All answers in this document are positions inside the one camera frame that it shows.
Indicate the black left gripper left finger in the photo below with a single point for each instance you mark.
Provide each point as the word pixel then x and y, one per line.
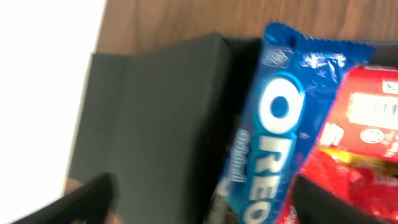
pixel 90 203

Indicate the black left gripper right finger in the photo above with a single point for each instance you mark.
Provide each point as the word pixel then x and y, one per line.
pixel 355 199

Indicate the red Hacks candy bag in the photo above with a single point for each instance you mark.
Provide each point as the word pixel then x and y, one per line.
pixel 324 166

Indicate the dark green box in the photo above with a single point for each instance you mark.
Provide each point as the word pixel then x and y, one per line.
pixel 163 123

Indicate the blue Oreo cookie pack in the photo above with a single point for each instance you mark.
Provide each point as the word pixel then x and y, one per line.
pixel 292 91

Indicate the red Pringles can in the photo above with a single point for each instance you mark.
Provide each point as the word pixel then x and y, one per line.
pixel 363 118

